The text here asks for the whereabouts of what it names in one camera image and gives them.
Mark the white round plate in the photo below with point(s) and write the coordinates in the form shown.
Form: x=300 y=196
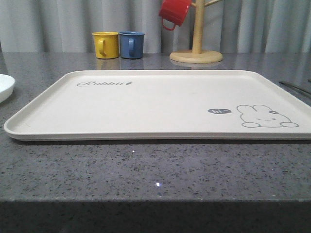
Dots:
x=7 y=84

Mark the cream rabbit serving tray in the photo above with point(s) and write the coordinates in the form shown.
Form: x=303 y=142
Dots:
x=162 y=104

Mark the wooden mug tree stand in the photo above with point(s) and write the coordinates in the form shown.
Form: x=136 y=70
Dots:
x=197 y=55

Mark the blue enamel mug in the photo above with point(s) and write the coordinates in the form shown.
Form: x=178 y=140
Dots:
x=131 y=44

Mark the yellow enamel mug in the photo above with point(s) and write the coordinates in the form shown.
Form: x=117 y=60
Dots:
x=106 y=44

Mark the red enamel mug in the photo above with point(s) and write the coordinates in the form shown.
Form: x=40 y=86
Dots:
x=174 y=11

